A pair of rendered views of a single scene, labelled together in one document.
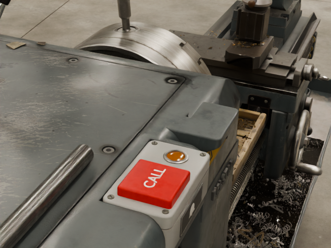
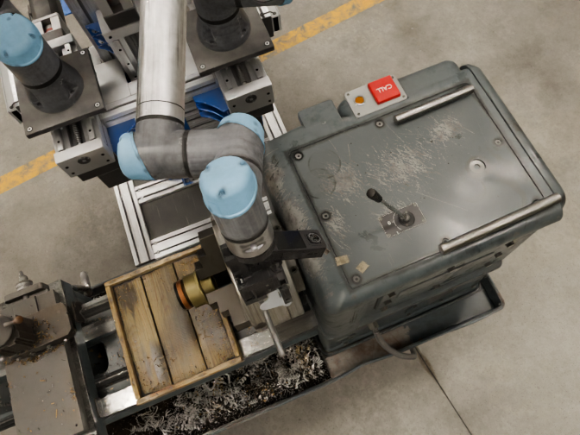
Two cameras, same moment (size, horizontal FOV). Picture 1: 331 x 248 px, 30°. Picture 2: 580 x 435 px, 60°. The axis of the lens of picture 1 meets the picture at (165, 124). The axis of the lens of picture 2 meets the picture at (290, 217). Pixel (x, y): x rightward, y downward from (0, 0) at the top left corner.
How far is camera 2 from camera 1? 1.37 m
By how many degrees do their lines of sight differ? 73
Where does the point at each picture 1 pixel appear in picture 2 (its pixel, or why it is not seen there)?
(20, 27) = not seen: outside the picture
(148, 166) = (380, 95)
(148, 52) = not seen: hidden behind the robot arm
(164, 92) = (314, 148)
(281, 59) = (23, 310)
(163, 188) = (386, 81)
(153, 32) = not seen: hidden behind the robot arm
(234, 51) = (65, 326)
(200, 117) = (320, 118)
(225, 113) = (306, 113)
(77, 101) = (361, 169)
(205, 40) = (26, 400)
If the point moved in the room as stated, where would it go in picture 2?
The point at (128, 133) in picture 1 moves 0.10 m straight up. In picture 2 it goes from (361, 129) to (364, 104)
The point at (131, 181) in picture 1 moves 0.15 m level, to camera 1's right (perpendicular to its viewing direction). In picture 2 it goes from (394, 91) to (349, 55)
